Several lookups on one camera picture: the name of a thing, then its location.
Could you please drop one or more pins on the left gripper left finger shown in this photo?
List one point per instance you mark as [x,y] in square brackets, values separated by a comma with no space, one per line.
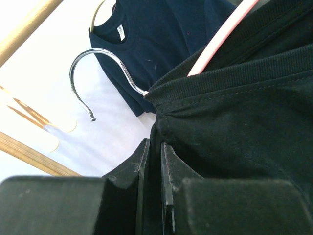
[123,194]

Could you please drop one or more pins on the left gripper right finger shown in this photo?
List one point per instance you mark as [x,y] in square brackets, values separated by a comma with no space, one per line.
[173,171]

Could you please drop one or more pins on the black t shirt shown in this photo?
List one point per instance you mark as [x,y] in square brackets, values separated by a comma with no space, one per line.
[249,114]

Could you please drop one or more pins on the pink hanger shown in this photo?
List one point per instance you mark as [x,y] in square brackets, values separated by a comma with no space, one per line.
[118,74]

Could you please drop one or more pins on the wooden hanger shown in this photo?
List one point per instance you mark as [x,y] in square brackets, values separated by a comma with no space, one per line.
[38,118]
[26,132]

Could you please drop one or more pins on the navy t shirt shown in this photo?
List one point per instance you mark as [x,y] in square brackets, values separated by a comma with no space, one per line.
[151,37]

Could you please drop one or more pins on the wooden clothes rack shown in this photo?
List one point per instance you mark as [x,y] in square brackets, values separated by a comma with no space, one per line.
[23,75]

